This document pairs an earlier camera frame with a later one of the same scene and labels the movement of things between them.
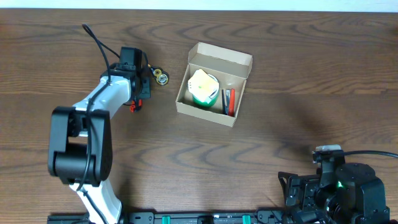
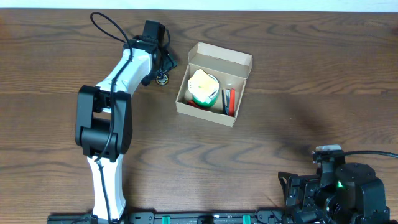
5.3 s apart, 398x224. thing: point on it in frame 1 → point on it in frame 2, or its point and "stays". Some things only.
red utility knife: [132, 107] → [193, 104]
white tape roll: [214, 95] stays
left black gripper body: [145, 88] → [168, 62]
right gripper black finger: [283, 178] stays
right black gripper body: [294, 191] stays
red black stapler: [228, 101] stays
